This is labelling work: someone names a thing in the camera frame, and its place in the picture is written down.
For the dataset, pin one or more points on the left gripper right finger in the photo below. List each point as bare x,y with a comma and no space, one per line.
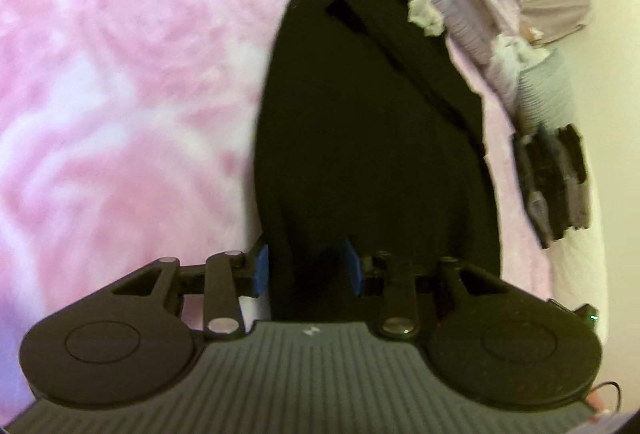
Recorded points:
383,294

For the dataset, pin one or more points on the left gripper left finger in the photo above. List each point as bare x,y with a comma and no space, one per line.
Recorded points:
228,276

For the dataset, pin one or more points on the black sweater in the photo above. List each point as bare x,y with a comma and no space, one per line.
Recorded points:
368,140

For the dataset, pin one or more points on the stack of folded clothes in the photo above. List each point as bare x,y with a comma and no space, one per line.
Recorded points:
554,181

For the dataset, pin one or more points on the grey striped pillow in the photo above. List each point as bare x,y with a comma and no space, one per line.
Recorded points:
546,96

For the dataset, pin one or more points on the pink floral bed blanket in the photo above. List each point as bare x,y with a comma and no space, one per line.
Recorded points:
127,131

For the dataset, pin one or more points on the hanging pink garment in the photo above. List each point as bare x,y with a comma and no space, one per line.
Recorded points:
547,21

